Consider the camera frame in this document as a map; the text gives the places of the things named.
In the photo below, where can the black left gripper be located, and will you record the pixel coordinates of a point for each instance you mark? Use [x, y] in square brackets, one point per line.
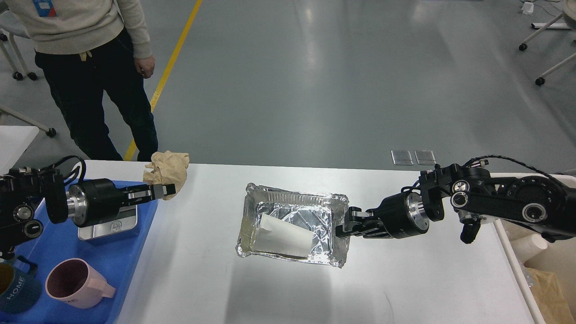
[99, 200]

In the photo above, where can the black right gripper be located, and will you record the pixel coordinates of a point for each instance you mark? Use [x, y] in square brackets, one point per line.
[399, 216]

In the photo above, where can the square steel tray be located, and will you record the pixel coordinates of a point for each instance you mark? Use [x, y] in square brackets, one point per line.
[126, 226]

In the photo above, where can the aluminium foil container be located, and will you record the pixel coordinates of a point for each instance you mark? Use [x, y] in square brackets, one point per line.
[318, 212]

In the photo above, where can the brown paper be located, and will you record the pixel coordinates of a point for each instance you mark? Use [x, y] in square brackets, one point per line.
[167, 168]

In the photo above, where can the pink mug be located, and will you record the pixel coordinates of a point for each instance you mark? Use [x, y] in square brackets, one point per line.
[76, 283]

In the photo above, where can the dark blue mug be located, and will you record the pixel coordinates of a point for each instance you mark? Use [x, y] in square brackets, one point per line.
[19, 287]

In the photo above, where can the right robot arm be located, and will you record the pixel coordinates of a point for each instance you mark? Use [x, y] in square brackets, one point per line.
[537, 202]

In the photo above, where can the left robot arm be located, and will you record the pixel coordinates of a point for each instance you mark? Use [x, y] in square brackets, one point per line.
[67, 195]

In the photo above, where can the person's hand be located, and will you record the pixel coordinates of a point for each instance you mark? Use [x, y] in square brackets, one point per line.
[145, 66]

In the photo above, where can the blue plastic tray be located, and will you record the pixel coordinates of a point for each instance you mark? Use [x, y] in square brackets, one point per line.
[115, 260]

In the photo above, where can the left floor outlet plate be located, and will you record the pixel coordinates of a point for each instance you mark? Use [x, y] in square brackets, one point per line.
[402, 158]

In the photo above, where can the floor outlet plate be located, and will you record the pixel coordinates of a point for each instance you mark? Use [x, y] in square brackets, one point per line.
[402, 158]
[425, 157]

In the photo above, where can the right floor outlet plate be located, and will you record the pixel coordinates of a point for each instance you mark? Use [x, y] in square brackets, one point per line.
[425, 157]

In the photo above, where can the white side table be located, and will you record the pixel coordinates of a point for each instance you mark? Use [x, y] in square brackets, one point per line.
[14, 140]

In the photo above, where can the person in dark trousers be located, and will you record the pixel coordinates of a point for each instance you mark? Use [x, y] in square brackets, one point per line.
[86, 48]

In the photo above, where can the white paper cup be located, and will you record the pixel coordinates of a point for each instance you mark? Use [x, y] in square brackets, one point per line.
[527, 247]

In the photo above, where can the beige waste bin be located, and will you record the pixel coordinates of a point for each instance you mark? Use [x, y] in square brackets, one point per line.
[559, 258]

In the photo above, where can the brown paper bag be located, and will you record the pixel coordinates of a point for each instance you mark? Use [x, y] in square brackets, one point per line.
[549, 297]

